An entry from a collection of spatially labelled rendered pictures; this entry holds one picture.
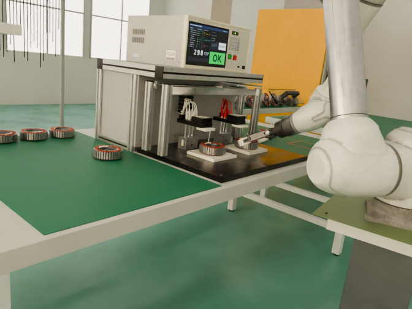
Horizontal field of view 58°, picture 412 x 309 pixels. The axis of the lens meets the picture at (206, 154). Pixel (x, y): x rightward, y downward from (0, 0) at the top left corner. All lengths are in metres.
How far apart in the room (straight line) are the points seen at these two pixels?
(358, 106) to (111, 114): 1.06
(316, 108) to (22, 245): 1.12
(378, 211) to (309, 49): 4.16
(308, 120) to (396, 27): 5.38
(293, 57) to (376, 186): 4.35
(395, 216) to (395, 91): 5.58
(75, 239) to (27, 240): 0.10
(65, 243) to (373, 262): 0.86
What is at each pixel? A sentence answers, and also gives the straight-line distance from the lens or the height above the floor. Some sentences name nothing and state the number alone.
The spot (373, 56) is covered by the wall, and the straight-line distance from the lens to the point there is 6.86.
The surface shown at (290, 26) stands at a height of 1.73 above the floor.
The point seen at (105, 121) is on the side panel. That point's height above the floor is 0.84.
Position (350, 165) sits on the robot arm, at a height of 0.93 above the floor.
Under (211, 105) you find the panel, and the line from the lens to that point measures 1.89.
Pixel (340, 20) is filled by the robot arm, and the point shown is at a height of 1.30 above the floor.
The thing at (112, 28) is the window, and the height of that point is 1.66.
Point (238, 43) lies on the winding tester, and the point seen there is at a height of 1.25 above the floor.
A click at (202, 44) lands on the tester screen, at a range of 1.62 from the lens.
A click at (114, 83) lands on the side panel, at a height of 1.02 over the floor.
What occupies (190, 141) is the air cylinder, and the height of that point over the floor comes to 0.81.
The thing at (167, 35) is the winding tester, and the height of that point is 1.24.
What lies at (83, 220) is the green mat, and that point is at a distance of 0.95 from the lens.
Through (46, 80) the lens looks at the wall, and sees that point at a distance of 8.20.
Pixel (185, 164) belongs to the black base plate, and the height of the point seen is 0.77.
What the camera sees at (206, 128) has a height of 0.88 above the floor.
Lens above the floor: 1.15
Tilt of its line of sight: 14 degrees down
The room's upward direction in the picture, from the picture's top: 6 degrees clockwise
